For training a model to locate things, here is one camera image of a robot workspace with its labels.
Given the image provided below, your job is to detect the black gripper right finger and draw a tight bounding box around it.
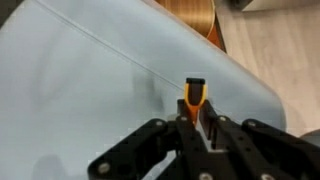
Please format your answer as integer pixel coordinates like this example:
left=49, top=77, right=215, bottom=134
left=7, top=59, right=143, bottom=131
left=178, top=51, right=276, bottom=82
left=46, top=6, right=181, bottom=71
left=199, top=99, right=320, bottom=180

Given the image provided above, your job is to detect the light blue plastic tray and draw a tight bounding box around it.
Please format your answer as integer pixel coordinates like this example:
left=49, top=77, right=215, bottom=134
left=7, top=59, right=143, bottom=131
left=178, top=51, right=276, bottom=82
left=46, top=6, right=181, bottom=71
left=0, top=0, right=288, bottom=180

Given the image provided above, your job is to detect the orange marker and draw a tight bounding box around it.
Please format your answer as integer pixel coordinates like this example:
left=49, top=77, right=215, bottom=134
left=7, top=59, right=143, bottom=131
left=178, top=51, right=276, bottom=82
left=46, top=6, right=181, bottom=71
left=183, top=77, right=209, bottom=127

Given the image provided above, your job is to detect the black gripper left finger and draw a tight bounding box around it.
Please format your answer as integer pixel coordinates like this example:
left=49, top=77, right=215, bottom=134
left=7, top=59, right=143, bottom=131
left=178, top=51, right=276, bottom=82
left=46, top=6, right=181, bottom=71
left=87, top=99, right=208, bottom=180

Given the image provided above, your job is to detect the wooden box with orange lining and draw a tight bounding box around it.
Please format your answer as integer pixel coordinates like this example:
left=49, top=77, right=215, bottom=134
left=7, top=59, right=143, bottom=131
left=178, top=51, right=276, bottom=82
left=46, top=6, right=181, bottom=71
left=153, top=0, right=228, bottom=54

